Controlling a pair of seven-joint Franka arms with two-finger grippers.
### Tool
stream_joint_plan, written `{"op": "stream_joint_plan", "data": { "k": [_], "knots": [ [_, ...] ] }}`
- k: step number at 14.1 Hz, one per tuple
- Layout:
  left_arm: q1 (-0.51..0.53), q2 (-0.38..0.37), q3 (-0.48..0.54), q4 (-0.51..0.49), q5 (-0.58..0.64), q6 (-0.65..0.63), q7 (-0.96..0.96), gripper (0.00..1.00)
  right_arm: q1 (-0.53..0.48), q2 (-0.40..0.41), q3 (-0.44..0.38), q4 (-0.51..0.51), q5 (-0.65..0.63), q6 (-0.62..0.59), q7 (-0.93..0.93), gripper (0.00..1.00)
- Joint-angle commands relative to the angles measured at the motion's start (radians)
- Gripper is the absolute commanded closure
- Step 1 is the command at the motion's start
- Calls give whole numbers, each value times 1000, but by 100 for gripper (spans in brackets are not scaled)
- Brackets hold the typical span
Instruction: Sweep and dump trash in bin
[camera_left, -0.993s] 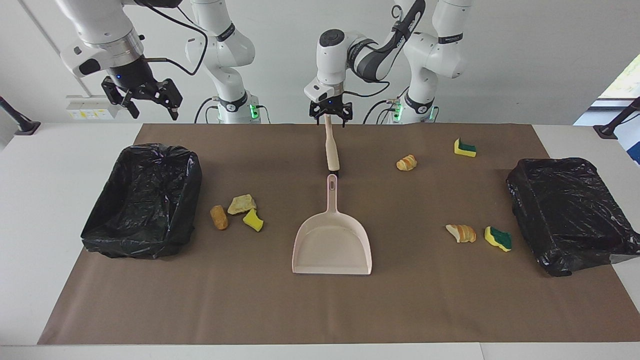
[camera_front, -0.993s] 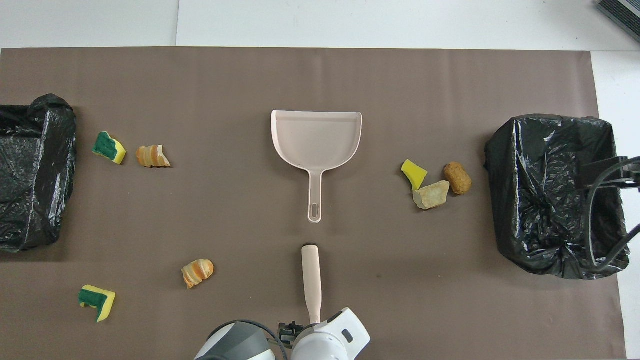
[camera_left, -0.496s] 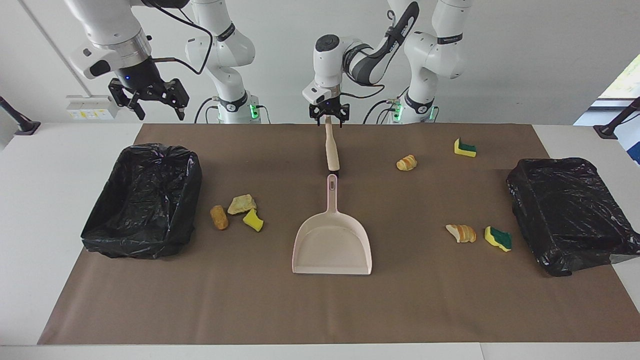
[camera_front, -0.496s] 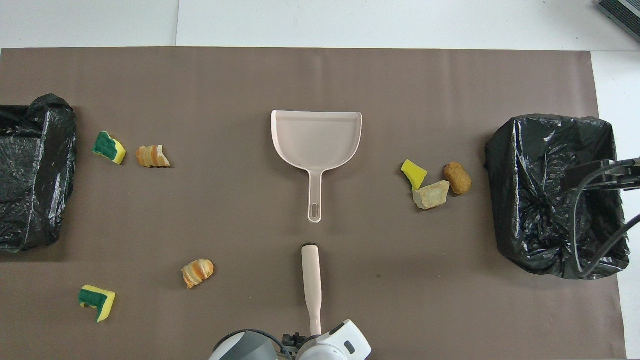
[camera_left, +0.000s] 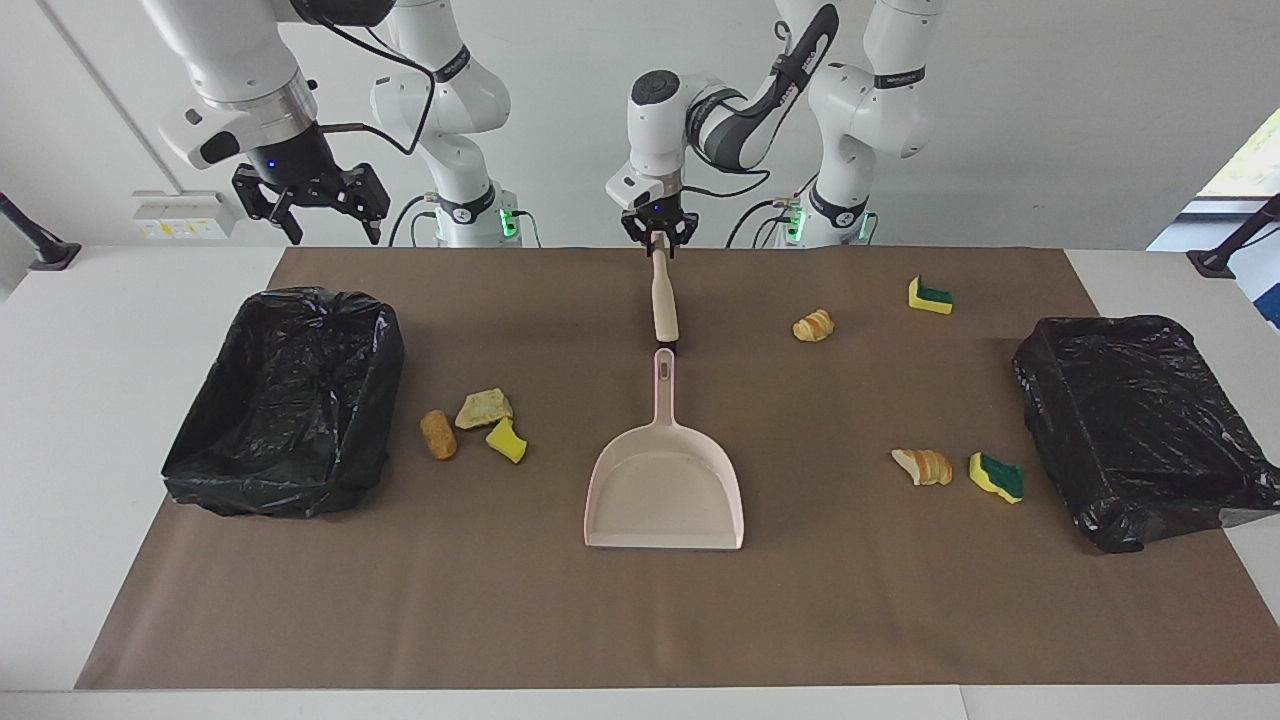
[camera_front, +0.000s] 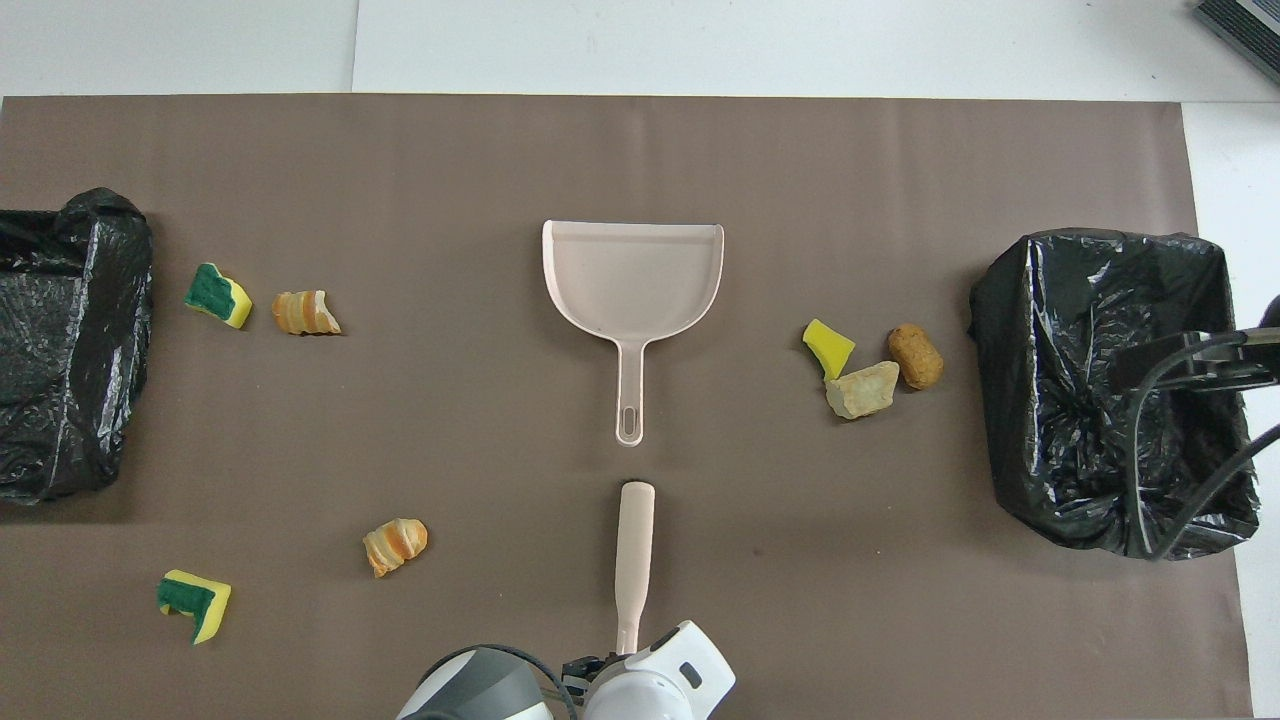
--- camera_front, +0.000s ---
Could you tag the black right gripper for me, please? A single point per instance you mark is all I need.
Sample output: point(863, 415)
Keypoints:
point(1190, 362)

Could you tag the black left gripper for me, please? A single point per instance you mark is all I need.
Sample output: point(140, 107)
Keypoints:
point(590, 672)

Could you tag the beige hand brush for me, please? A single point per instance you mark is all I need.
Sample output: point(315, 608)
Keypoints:
point(635, 550)

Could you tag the orange striped bread toy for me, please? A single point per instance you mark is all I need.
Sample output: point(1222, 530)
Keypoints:
point(303, 312)
point(395, 545)

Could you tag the brown croquette toy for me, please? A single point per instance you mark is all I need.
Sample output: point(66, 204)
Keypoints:
point(915, 356)

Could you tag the beige rock-like chunk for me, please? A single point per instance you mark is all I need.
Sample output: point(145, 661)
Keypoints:
point(862, 390)

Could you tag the plain yellow sponge piece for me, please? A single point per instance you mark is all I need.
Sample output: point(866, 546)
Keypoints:
point(828, 347)

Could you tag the pale pink plastic dustpan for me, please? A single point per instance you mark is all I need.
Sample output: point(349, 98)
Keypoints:
point(630, 285)

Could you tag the yellow green notched sponge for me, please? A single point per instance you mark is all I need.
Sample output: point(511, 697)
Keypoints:
point(195, 600)

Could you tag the yellow green sponge piece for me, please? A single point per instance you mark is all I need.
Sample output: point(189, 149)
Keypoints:
point(215, 295)

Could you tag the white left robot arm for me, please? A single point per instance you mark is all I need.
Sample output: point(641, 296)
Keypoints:
point(660, 690)

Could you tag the black bag-lined bin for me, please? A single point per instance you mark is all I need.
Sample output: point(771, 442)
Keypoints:
point(1060, 330)
point(60, 350)

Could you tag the dark grey ribbed device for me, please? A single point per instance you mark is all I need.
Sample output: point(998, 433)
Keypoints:
point(1245, 30)

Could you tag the brown paper table mat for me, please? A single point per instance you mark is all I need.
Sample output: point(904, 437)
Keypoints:
point(640, 150)

